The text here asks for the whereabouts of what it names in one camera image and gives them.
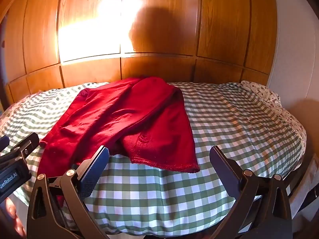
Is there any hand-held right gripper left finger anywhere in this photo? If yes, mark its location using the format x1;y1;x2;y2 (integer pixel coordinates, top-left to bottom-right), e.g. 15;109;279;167
27;145;110;239

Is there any wooden panelling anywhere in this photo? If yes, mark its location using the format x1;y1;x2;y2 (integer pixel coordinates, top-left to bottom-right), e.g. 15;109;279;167
0;0;278;105

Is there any white mattress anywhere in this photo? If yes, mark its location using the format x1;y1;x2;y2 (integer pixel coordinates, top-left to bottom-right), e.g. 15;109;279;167
288;154;317;217

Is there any green checked bed sheet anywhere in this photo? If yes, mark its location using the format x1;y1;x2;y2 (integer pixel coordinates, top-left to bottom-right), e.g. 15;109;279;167
0;81;303;236

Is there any floral bed sheet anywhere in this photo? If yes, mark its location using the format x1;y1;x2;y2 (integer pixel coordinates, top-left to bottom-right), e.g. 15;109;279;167
240;80;307;153

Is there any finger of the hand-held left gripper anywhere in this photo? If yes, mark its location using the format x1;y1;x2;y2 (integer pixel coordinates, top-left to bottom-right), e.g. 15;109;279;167
0;135;10;153
10;132;40;158

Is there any red garment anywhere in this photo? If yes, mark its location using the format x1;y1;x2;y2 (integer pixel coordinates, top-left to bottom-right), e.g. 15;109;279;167
37;76;201;205

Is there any person's left hand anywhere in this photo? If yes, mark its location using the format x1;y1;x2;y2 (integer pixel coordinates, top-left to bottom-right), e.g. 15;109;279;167
4;196;26;238

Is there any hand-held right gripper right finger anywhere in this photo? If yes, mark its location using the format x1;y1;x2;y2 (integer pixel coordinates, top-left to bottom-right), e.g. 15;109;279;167
209;145;293;239

